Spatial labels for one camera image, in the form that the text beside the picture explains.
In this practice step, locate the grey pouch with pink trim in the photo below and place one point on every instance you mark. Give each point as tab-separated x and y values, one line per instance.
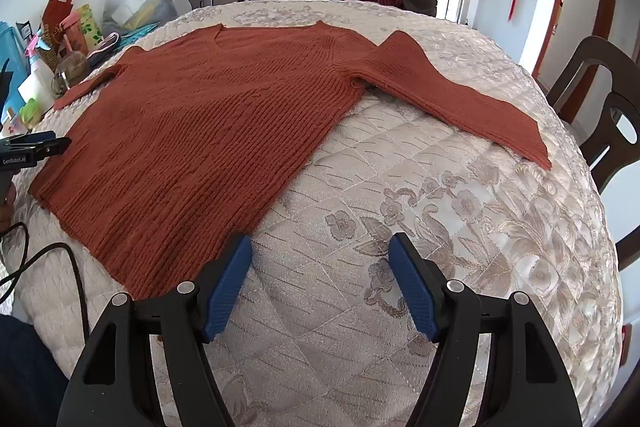
102	47

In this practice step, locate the person's left hand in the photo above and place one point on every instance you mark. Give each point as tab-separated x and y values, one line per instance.
4	218

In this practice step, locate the teal woven mat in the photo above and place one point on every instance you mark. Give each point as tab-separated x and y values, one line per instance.
145	32

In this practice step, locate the beige quilted table cover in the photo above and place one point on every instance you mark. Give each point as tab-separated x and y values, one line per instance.
400	187

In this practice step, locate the person's dark trouser leg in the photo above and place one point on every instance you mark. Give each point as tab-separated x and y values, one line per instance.
27	372

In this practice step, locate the red tote bag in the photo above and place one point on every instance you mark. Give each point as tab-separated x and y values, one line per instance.
52	12

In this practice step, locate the green floral packet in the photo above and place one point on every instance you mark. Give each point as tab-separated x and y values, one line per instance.
90	22

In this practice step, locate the rust knit sweater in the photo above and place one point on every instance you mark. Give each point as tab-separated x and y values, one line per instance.
200	132

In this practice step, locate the glass jar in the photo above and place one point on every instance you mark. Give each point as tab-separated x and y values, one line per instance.
72	72

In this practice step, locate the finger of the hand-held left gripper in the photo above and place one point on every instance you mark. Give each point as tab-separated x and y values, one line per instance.
50	146

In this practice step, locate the white bottle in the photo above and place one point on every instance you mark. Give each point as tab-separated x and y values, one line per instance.
37	77

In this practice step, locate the blue bag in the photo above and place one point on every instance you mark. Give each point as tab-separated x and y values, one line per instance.
10	44

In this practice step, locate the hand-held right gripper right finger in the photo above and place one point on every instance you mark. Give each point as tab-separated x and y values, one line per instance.
411	289

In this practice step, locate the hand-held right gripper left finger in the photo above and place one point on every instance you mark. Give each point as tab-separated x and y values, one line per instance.
227	289

